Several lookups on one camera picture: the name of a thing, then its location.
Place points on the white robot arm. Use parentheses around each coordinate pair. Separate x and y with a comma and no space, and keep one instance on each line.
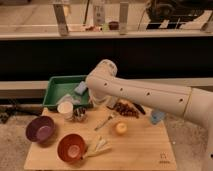
(192,104)

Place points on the red-brown bowl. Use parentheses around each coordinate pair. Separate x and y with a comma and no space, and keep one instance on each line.
(71,148)

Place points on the purple bowl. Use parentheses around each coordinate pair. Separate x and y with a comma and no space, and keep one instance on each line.
(40,129)

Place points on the blue sponge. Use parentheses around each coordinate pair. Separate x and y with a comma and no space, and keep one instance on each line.
(81,88)

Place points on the dark red grape bunch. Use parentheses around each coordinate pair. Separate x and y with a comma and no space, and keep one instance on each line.
(126,110)

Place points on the metal fork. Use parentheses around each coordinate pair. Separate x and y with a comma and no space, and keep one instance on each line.
(100,125)

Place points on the small metal tin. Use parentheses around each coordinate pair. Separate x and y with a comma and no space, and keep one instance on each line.
(79,114)

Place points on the yellow round fruit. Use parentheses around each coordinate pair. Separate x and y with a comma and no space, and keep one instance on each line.
(121,128)

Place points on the white cup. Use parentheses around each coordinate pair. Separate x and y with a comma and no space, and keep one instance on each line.
(65,108)

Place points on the green plastic tray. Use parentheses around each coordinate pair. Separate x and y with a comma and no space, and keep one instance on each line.
(60,86)

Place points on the wooden board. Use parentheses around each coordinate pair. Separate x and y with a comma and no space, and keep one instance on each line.
(144,147)

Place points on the blue cup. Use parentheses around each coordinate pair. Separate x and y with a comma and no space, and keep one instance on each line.
(157,116)

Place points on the black handled knife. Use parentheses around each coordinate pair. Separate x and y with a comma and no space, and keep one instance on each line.
(140,108)

